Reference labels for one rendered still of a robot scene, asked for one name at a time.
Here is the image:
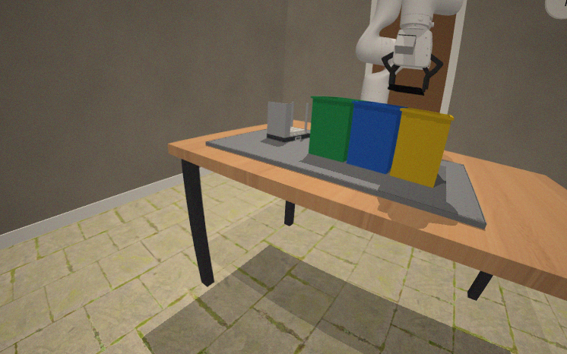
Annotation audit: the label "blue bin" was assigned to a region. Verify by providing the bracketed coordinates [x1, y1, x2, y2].
[347, 101, 408, 174]

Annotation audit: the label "green bin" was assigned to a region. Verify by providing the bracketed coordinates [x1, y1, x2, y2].
[309, 96, 365, 163]

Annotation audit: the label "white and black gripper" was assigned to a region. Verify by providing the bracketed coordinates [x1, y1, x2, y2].
[382, 26, 443, 92]

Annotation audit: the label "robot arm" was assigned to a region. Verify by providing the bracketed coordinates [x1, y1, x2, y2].
[356, 0, 463, 103]

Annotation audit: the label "yellow open bin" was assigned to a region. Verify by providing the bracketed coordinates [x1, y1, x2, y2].
[390, 108, 454, 188]

